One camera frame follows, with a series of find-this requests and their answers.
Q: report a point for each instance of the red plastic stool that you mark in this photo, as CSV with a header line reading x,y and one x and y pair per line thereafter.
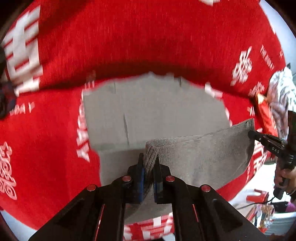
x,y
258,196

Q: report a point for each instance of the red blanket with white print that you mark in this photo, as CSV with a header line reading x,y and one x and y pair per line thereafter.
x,y
57,50

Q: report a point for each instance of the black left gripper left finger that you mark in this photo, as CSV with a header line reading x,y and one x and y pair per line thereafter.
x,y
97,213

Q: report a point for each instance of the grey white patterned cloth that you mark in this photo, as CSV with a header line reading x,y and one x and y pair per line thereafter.
x,y
281,99

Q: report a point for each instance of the dark plaid clothes pile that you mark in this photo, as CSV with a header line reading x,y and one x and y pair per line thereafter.
x,y
7,92

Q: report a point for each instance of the person's right hand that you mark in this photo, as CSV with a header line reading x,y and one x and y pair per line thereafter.
x,y
288,175

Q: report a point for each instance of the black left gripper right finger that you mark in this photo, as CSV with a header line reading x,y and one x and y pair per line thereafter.
x,y
200,213

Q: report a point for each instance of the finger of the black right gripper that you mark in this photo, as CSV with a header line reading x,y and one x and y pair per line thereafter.
x,y
255,135

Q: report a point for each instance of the grey knit sweater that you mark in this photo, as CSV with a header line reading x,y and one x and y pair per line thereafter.
x,y
169,120

